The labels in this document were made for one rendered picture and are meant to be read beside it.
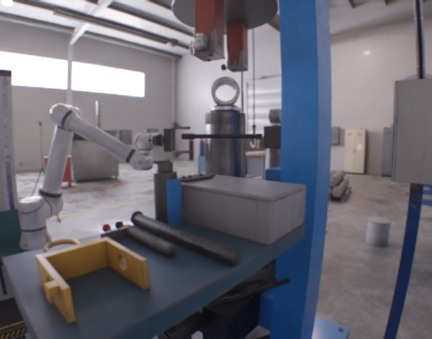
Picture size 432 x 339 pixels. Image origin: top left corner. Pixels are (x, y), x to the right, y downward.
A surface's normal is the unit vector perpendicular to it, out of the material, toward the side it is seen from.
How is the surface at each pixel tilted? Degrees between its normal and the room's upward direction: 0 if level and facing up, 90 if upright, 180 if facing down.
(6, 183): 90
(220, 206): 90
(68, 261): 90
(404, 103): 90
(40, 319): 0
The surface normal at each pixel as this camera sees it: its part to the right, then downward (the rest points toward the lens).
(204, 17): -0.42, 0.11
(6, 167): 0.69, 0.08
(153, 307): 0.00, -0.99
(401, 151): -0.66, 0.08
